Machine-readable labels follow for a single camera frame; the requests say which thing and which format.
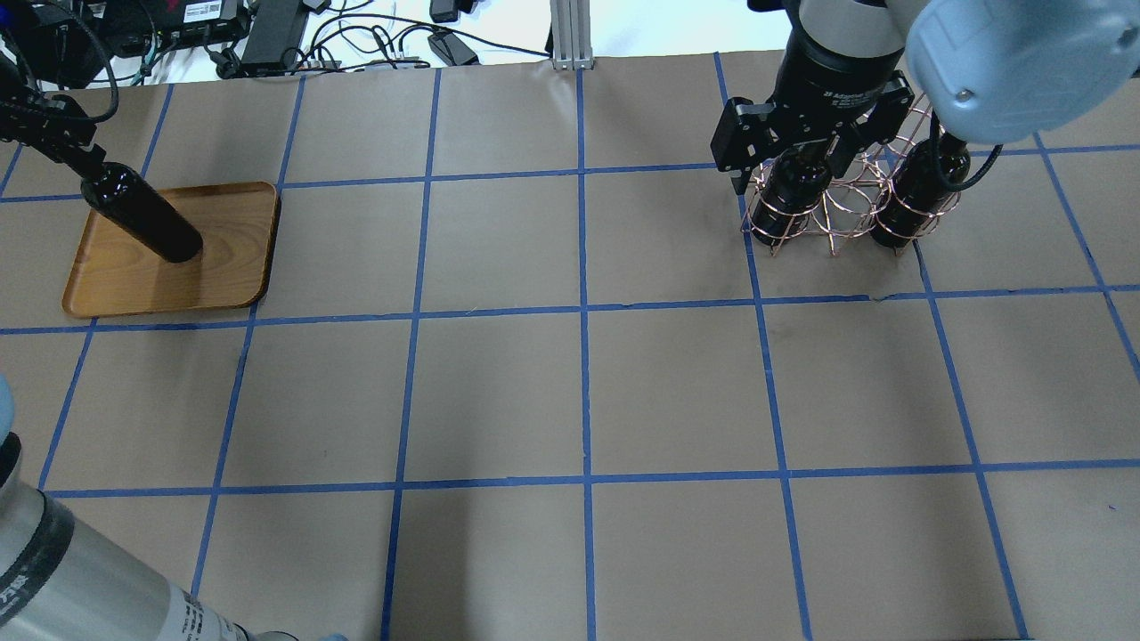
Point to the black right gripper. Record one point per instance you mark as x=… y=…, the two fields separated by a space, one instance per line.
x=833 y=83

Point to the dark wine bottle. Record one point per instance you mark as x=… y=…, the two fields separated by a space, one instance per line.
x=122 y=195
x=917 y=196

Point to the wooden tray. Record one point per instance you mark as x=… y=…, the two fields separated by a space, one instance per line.
x=115 y=275

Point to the dark wine bottle in basket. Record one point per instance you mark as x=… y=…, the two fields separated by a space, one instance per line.
x=917 y=196

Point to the aluminium frame post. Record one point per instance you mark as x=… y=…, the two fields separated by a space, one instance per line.
x=570 y=33

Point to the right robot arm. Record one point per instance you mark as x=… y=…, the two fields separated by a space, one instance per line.
x=993 y=71

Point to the black power adapter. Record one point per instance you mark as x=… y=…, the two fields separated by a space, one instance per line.
x=274 y=38

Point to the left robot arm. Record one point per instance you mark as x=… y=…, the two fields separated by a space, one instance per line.
x=64 y=580

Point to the copper wire bottle basket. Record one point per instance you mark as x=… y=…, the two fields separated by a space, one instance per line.
x=848 y=208

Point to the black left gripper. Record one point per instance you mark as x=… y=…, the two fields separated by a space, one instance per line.
x=44 y=127

